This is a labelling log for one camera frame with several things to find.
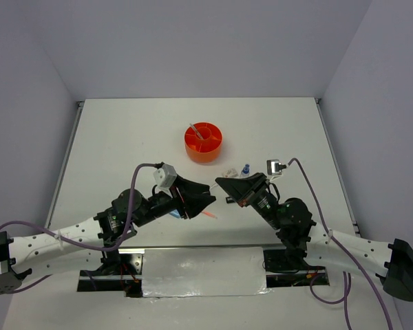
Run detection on orange round compartment organizer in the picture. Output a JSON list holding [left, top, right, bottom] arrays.
[[184, 122, 223, 163]]

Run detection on blue capsule eraser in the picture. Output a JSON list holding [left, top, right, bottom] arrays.
[[169, 210, 181, 219]]

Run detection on clear white pen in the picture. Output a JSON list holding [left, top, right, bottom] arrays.
[[189, 123, 204, 140]]

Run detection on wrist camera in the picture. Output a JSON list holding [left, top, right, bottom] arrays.
[[266, 159, 286, 181], [153, 164, 178, 190]]

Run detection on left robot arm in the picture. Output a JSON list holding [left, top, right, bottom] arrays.
[[0, 176, 216, 295]]

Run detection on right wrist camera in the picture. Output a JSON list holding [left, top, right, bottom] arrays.
[[266, 159, 286, 181]]

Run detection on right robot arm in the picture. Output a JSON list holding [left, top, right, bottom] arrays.
[[215, 173, 413, 302]]

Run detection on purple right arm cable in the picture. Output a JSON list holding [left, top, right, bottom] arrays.
[[285, 157, 395, 330]]

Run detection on blue cap glue bottle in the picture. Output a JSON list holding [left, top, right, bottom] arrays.
[[240, 164, 250, 178]]

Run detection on silver foil covered panel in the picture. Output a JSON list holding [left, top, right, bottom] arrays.
[[142, 247, 269, 298]]

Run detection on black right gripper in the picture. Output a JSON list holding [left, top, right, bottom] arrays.
[[215, 172, 284, 230]]

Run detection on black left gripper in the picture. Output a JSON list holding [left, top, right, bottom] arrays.
[[134, 173, 216, 227]]

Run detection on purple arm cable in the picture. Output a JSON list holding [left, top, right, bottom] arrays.
[[0, 162, 162, 295], [285, 157, 395, 330]]

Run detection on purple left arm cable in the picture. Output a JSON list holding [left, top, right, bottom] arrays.
[[0, 162, 162, 295]]

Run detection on thin orange pen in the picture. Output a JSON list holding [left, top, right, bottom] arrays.
[[201, 211, 218, 219]]

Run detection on small white eraser block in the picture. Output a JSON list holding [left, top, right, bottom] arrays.
[[222, 168, 239, 178]]

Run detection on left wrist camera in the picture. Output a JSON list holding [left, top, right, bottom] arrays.
[[153, 164, 178, 190]]

